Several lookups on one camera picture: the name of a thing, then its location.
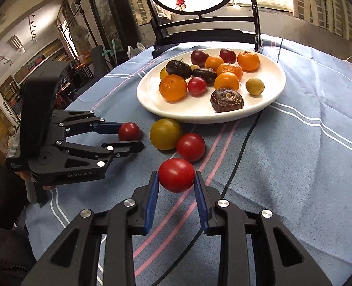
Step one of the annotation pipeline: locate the yellow green plum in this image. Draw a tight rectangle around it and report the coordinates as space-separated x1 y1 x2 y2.
149 118 183 150

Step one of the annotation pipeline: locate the dark wooden cabinet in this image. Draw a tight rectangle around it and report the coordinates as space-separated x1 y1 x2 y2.
89 0 139 66

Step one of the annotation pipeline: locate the small mandarin orange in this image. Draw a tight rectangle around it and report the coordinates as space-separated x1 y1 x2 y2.
237 50 260 72

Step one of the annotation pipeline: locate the small green yellow fruit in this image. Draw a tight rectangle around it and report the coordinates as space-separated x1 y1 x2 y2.
245 77 265 96

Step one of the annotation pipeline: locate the person's left hand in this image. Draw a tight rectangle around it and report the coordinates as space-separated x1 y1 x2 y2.
15 171 56 190

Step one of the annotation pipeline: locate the blue striped tablecloth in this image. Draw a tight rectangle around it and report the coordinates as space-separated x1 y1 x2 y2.
26 37 352 285

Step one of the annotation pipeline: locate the large orange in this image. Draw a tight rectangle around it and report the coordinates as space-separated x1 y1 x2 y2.
214 72 240 90

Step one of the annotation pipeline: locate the white plastic bag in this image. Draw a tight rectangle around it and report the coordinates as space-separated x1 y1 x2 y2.
127 42 146 59

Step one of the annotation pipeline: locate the mandarin orange on plate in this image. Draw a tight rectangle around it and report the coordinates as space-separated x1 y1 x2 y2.
159 74 187 102

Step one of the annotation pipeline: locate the dark purple plum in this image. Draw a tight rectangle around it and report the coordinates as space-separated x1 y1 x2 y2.
192 68 217 84

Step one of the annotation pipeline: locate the white round plate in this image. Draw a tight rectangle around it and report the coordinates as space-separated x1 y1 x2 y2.
137 54 287 124

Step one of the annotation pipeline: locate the black cable on table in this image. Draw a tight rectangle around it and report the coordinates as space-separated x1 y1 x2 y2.
159 37 284 286

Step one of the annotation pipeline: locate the dark wrinkled passion fruit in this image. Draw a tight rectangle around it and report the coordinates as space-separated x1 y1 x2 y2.
210 88 244 112

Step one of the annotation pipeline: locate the dark red plum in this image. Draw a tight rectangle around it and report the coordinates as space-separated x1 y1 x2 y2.
190 49 210 67
219 48 237 64

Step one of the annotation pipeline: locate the small orange tangerine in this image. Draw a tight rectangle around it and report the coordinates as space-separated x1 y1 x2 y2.
205 56 224 72

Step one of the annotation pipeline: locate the red cherry tomato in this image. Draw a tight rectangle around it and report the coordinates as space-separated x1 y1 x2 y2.
158 158 195 193

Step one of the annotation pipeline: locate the striped beige curtain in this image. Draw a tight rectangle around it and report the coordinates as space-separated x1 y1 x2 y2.
293 0 352 42

